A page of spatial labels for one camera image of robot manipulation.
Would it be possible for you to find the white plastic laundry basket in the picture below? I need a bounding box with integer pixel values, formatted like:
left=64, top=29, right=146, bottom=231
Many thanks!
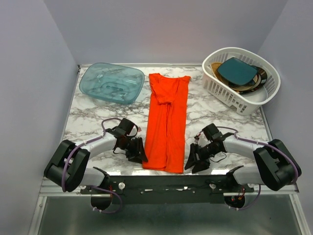
left=202, top=47, right=281, bottom=115

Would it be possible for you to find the orange t shirt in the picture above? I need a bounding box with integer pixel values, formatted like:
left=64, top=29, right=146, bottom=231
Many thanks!
left=142, top=73, right=191, bottom=174

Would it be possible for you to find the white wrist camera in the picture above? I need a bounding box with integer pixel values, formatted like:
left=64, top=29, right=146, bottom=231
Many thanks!
left=194, top=131, right=209, bottom=147
left=130, top=126, right=141, bottom=136

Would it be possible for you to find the clear blue plastic tub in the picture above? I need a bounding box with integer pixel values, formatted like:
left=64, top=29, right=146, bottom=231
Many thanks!
left=79, top=63, right=145, bottom=105

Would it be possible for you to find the dark round plate stack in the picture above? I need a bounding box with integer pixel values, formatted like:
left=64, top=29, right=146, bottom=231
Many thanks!
left=219, top=66, right=268, bottom=94

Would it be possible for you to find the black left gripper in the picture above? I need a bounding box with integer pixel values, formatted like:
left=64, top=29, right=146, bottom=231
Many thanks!
left=121, top=137, right=148, bottom=164

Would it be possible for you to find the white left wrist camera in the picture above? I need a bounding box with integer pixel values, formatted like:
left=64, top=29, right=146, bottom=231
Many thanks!
left=130, top=126, right=141, bottom=136

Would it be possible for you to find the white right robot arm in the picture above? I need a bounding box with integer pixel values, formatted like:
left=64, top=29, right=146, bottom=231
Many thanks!
left=184, top=123, right=302, bottom=192

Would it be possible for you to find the aluminium extrusion rail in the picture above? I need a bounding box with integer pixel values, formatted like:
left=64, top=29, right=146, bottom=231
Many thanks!
left=39, top=183, right=300, bottom=196

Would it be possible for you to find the teal square plate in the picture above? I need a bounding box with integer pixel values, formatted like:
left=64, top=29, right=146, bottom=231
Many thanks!
left=218, top=57, right=257, bottom=86

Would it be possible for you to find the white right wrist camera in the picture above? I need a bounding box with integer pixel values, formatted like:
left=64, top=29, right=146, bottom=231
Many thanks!
left=194, top=131, right=209, bottom=147

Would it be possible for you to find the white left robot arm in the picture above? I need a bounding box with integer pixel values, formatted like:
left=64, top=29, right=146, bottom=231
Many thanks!
left=44, top=117, right=148, bottom=193

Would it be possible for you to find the tan wooden plate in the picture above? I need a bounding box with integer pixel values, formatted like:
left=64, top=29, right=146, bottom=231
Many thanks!
left=210, top=62, right=222, bottom=77

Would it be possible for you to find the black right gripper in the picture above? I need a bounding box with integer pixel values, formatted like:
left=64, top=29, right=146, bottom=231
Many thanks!
left=184, top=141, right=220, bottom=173

